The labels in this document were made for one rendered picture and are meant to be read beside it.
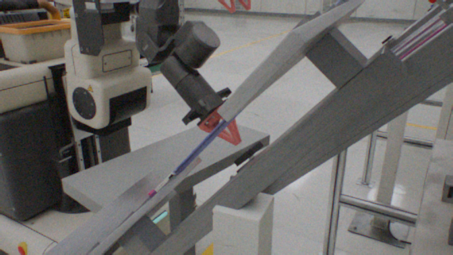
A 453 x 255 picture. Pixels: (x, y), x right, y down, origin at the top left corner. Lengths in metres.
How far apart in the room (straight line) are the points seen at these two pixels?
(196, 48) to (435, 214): 0.61
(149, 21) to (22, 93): 0.74
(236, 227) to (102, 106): 0.82
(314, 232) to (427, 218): 0.98
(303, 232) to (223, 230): 1.38
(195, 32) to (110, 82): 0.57
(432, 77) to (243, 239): 0.33
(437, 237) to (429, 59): 0.41
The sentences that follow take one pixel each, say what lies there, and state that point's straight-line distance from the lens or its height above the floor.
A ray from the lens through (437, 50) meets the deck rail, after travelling 0.58.
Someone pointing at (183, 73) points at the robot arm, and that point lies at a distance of 0.71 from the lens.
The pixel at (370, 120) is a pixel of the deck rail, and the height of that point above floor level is 0.89.
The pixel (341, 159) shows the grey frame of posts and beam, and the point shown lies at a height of 0.47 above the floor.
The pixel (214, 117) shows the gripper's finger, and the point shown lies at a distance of 0.70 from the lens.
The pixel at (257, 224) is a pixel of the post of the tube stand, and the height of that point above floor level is 0.84.
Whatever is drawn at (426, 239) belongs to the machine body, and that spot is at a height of 0.62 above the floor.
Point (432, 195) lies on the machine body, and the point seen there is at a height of 0.62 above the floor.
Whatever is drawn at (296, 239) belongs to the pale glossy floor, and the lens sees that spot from 1.80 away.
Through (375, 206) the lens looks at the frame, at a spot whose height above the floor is 0.32.
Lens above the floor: 1.10
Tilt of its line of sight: 22 degrees down
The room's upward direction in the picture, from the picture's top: straight up
